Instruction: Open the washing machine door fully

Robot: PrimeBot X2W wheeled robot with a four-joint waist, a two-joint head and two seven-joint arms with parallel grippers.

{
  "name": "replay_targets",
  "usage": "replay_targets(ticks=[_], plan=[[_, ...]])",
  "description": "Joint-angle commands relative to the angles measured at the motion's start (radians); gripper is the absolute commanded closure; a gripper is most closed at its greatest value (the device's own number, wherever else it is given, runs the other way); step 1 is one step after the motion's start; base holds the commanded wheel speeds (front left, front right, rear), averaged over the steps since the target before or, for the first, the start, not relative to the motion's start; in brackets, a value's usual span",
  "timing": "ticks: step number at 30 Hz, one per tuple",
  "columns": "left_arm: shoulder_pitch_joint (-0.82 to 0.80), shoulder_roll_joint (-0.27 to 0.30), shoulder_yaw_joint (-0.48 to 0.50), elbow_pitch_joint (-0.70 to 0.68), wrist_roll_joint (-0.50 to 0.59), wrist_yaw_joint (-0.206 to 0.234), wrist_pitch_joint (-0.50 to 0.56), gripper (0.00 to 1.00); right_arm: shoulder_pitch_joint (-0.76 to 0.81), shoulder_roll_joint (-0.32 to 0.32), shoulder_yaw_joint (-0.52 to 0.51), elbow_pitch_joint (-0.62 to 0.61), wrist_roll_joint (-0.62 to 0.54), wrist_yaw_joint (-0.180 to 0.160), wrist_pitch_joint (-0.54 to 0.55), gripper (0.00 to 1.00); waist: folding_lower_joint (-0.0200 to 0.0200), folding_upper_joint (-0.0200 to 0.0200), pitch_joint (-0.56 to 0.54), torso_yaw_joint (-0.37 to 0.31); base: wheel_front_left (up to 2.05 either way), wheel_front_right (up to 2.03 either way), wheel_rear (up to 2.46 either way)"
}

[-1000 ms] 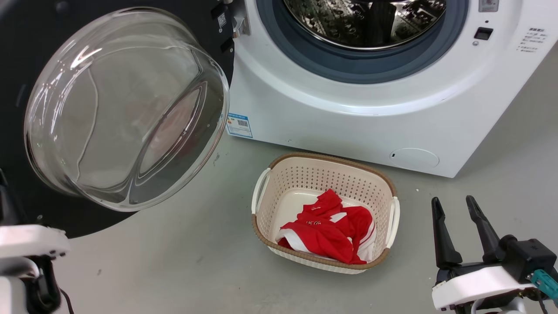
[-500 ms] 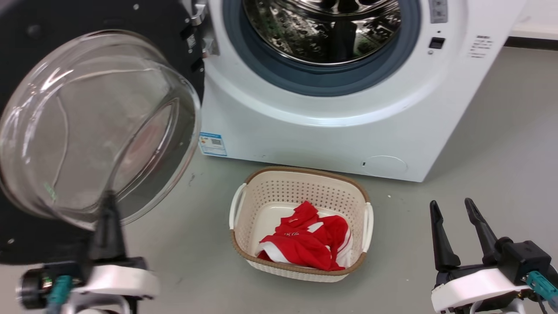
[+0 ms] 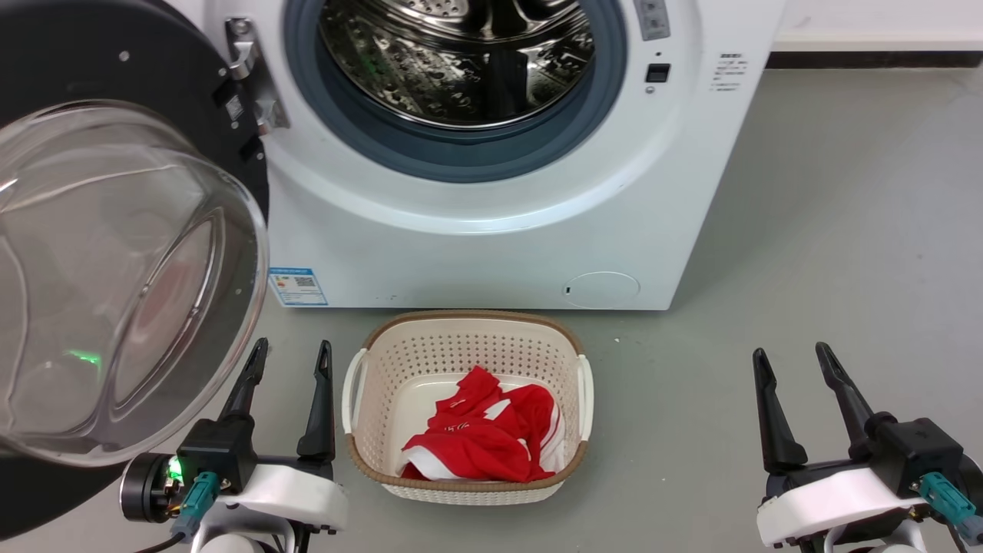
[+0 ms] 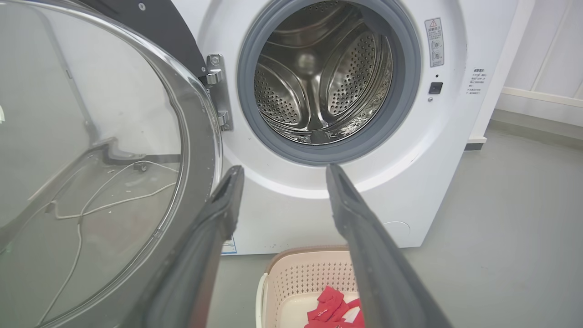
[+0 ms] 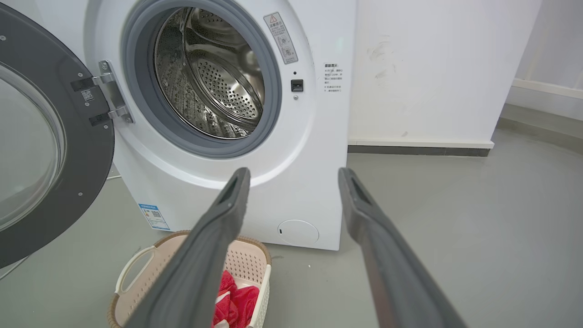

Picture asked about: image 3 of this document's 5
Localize white front-load washing machine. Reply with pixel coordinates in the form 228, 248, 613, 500
165, 0, 788, 312

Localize blue energy label sticker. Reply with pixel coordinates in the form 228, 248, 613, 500
268, 267, 329, 308

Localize red and white garment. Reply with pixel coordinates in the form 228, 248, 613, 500
397, 366, 567, 483

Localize cream perforated laundry basket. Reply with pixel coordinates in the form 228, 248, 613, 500
342, 310, 594, 505

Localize round white filter cover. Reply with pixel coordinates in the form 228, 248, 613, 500
564, 271, 640, 310

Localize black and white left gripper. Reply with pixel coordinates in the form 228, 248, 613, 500
119, 337, 349, 538

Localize stainless steel washer drum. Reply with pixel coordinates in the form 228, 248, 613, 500
319, 0, 596, 130

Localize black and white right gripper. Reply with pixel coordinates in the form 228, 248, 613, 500
752, 342, 983, 550

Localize glass washer door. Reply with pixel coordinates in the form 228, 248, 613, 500
0, 0, 271, 538

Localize teal connector black cable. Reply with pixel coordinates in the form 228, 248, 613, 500
918, 472, 983, 548
132, 471, 221, 553

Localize metal door hinge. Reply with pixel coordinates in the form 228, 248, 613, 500
223, 17, 291, 137

